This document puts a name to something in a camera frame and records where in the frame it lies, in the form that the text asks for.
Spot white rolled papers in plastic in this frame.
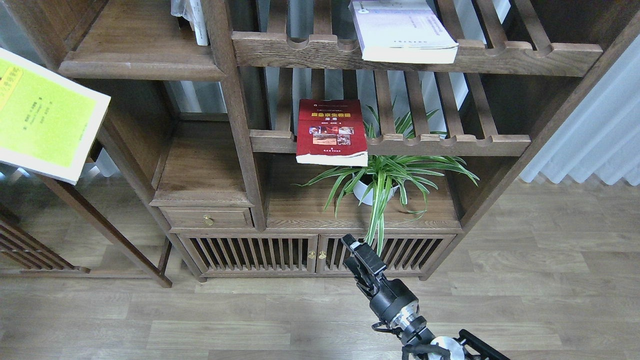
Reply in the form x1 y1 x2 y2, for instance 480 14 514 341
170 0 210 46

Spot wooden side table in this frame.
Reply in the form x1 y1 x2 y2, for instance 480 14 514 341
0 174 173 289

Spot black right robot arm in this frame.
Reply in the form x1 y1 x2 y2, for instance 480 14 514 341
342 234 507 360

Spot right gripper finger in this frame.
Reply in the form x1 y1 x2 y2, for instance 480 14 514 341
345 257 376 298
342 234 387 286

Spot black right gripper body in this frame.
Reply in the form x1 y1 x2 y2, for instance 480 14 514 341
368 272 428 335

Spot slatted cabinet door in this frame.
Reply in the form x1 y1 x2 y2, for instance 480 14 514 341
178 234 318 278
315 234 455 278

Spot white plant pot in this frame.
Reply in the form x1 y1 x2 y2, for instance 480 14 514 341
352 173 400 206

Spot white curtain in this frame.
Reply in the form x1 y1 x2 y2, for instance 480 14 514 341
519 38 640 186

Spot white purple cover book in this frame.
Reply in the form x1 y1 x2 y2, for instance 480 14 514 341
349 0 458 64

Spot small wooden drawer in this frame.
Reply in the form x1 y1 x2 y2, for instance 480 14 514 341
160 206 253 229

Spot dark wooden bookshelf unit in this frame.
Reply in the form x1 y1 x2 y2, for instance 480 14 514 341
1 0 639 280

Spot green spider plant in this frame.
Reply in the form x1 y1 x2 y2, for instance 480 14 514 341
304 116 479 254

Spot left slatted cabinet door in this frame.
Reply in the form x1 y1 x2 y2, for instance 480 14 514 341
178 234 318 278

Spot yellow green cover book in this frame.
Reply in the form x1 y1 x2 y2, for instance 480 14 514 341
0 49 111 185

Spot right slatted cabinet door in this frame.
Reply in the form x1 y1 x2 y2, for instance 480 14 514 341
315 234 455 278

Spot red cover book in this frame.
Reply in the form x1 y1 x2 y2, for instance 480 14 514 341
295 99 368 167

